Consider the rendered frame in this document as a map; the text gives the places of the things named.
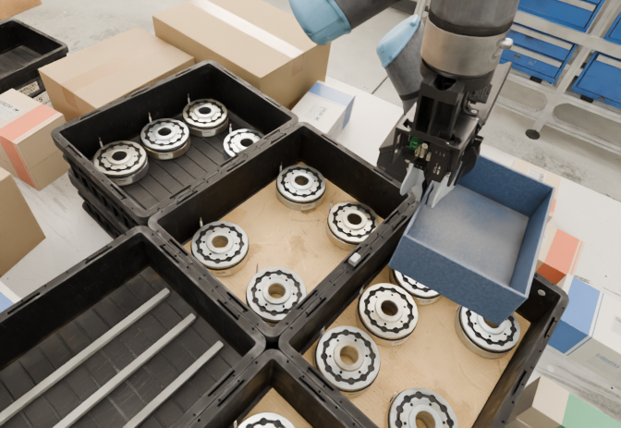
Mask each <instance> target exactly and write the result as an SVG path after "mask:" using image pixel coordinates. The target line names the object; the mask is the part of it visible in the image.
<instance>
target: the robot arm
mask: <svg viewBox="0 0 621 428"><path fill-rule="evenodd" d="M399 1H401V0H288V2H289V4H290V7H291V9H292V12H293V14H294V16H295V18H296V20H297V22H298V24H299V26H300V27H301V28H302V29H303V31H304V32H305V33H306V35H307V36H308V37H309V38H310V39H311V40H312V41H313V42H314V43H316V44H319V45H326V44H328V43H330V42H332V41H334V40H335V39H337V38H339V37H341V36H343V35H345V34H346V35H348V34H350V33H351V32H352V30H354V29H355V28H357V27H358V26H359V25H361V24H362V23H364V22H366V21H367V20H369V19H371V18H373V17H374V16H376V15H378V14H379V13H381V12H383V11H384V10H386V9H387V8H388V7H390V6H392V5H394V4H395V3H397V2H399ZM519 1H520V0H430V2H429V5H428V8H429V12H428V15H427V16H426V17H425V18H421V17H419V15H413V16H411V17H409V18H406V19H405V20H403V21H402V22H400V23H399V24H398V25H396V26H395V27H394V28H393V29H391V30H390V31H389V32H388V33H387V34H386V35H385V36H384V37H383V38H382V39H381V40H380V41H379V43H378V45H377V48H376V53H377V55H378V56H379V59H380V61H381V63H382V67H383V68H384V70H385V71H386V73H387V75H388V77H389V79H390V80H391V82H392V84H393V86H394V87H395V89H396V92H397V94H398V96H399V98H400V100H401V101H402V105H403V111H404V117H403V119H402V120H401V121H400V122H399V123H398V125H397V126H396V131H395V136H394V142H393V147H392V152H391V158H390V164H389V165H392V164H393V163H394V161H395V160H396V158H397V157H398V156H399V155H400V152H401V146H402V144H403V147H404V149H403V151H402V153H401V157H400V158H403V159H404V161H406V162H407V172H408V173H407V175H406V177H405V179H404V181H403V183H402V186H401V189H400V194H401V195H402V196H403V195H405V194H406V193H407V192H408V191H409V190H410V189H412V192H413V194H414V195H415V197H416V199H417V201H418V202H420V201H421V200H422V198H423V196H424V194H425V191H426V189H427V186H428V185H427V178H428V179H431V180H433V187H432V189H431V191H430V192H429V194H428V197H427V201H426V203H425V204H426V205H428V206H429V205H432V206H431V207H432V208H433V207H434V206H435V205H436V203H438V202H439V201H440V200H441V199H442V198H443V197H444V196H445V195H446V194H447V193H448V192H449V191H450V190H452V189H453V188H454V187H455V185H456V184H457V182H458V181H459V180H460V179H461V178H463V177H464V176H465V175H466V174H467V173H468V172H469V171H471V169H472V168H473V167H474V166H475V164H476V162H477V161H478V158H479V156H480V152H481V143H482V141H483V139H484V137H482V136H480V135H478V133H479V128H481V125H482V124H483V121H482V119H481V118H480V116H479V115H478V113H479V111H480V110H478V109H475V108H472V107H471V106H470V105H469V104H476V103H482V104H486V102H487V99H488V97H489V94H490V91H491V89H492V86H493V85H492V84H491V81H492V78H493V73H494V71H495V68H496V67H497V66H498V64H499V61H500V58H501V55H502V52H503V49H506V50H509V49H511V47H512V45H513V40H512V39H509V38H506V35H507V34H508V33H509V31H510V28H511V26H512V23H513V20H514V17H515V15H516V12H517V9H518V4H519ZM399 135H400V138H399V143H398V147H397V149H396V143H397V137H398V136H399Z"/></svg>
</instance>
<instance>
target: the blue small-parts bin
mask: <svg viewBox="0 0 621 428"><path fill-rule="evenodd" d="M432 187H433V180H432V182H431V184H430V186H429V188H427V190H426V192H425V194H424V196H423V198H422V200H421V201H420V204H419V206H418V208H417V210H416V212H415V213H414V215H413V216H412V218H411V220H410V222H409V223H408V226H407V228H406V230H405V232H404V234H403V236H402V238H401V240H400V241H399V243H398V245H397V247H396V250H395V252H394V254H393V256H392V258H391V260H390V262H389V264H388V266H389V267H390V268H392V269H394V270H396V271H398V272H399V273H400V274H402V275H405V276H407V277H409V278H411V279H412V280H414V281H416V282H418V283H420V284H422V285H424V286H425V287H427V288H429V289H431V290H433V291H435V292H437V293H438V294H440V295H442V296H444V297H446V298H448V299H450V300H452V301H453V302H455V303H457V304H459V305H461V306H463V307H464V308H466V309H468V310H470V311H472V312H475V313H477V314H478V315H479V316H481V317H483V318H485V319H487V320H489V321H490V322H492V323H494V324H497V325H500V324H501V323H502V322H503V321H504V320H505V319H507V318H508V317H509V316H510V315H511V314H512V313H513V312H514V311H515V310H516V309H517V308H518V307H519V306H520V305H521V304H522V303H523V302H524V301H525V300H526V299H527V298H528V297H529V293H530V287H531V283H532V279H533V276H534V272H535V268H536V264H537V262H538V258H539V254H540V250H541V246H542V240H543V236H544V232H545V228H546V225H547V222H548V218H549V214H550V211H551V207H552V203H553V199H554V193H555V187H553V186H551V185H549V184H547V183H545V182H542V181H540V180H539V179H537V178H534V177H531V176H529V175H526V174H524V173H522V172H520V171H517V170H516V169H514V168H512V167H509V166H507V165H504V164H502V163H499V162H497V161H495V160H494V159H491V158H489V157H487V156H485V155H482V154H480V156H479V158H478V161H477V162H476V164H475V166H474V167H473V168H472V169H471V171H469V172H468V173H467V174H466V175H465V176H464V177H463V178H461V179H460V180H459V181H458V182H457V184H456V185H455V187H454V188H453V189H452V190H450V191H449V192H448V193H447V194H446V195H445V196H444V197H443V198H442V199H441V200H440V201H439V202H438V203H436V205H435V206H434V207H433V208H432V207H431V206H432V205H429V206H428V205H426V204H425V203H426V201H427V197H428V194H429V192H430V191H431V189H432Z"/></svg>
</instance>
